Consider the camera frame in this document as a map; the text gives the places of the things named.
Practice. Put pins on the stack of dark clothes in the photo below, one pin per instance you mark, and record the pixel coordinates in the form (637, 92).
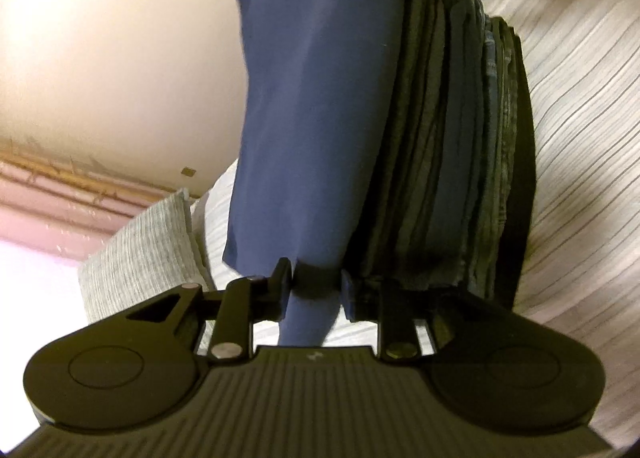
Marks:
(450, 163)

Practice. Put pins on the wooden curtain rail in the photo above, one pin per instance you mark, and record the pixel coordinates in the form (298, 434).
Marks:
(75, 178)

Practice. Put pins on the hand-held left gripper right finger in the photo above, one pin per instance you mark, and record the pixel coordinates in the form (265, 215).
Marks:
(348, 299)

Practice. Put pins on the pink curtain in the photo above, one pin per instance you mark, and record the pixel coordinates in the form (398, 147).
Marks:
(50, 218)

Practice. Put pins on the grey striped pillow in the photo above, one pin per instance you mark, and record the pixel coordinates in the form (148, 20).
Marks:
(145, 248)

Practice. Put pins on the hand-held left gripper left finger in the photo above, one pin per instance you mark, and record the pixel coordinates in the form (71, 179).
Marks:
(282, 279)

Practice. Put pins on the white grey striped bedsheet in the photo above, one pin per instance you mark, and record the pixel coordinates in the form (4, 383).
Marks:
(575, 138)

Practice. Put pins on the small square wall plate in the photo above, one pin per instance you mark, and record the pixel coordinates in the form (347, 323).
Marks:
(188, 171)

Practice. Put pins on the navy blue cloth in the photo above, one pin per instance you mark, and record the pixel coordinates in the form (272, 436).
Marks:
(310, 113)

